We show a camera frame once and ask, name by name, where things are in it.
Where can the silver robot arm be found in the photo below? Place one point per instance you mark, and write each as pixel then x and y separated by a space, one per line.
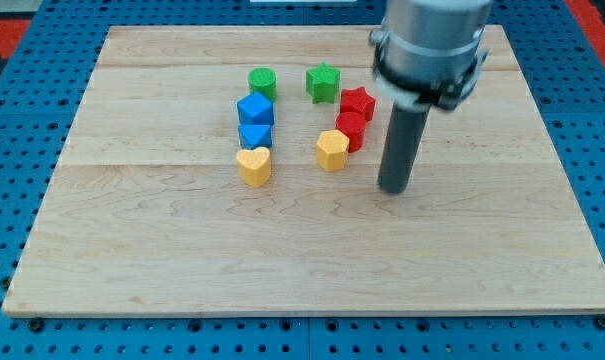
pixel 427 52

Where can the yellow heart block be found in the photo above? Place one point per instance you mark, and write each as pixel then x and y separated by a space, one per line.
pixel 254 166

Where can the blue triangle block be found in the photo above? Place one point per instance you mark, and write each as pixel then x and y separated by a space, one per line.
pixel 254 136

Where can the yellow hexagon block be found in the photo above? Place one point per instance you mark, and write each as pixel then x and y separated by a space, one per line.
pixel 332 150

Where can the red cylinder block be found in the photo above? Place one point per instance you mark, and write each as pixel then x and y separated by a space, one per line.
pixel 353 126

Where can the blue cube block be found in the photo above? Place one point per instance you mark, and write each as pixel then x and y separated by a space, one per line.
pixel 255 109

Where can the red star block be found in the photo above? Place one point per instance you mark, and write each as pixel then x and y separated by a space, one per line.
pixel 359 101

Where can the green star block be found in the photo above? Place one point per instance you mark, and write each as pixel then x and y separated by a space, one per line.
pixel 322 83

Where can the green cylinder block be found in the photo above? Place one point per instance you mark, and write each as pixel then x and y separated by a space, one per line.
pixel 264 81

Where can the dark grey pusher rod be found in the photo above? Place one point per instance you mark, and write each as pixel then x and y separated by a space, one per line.
pixel 404 133

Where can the light wooden board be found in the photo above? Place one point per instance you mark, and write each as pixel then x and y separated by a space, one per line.
pixel 146 216

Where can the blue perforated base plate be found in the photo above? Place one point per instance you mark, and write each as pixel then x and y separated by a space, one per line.
pixel 45 78

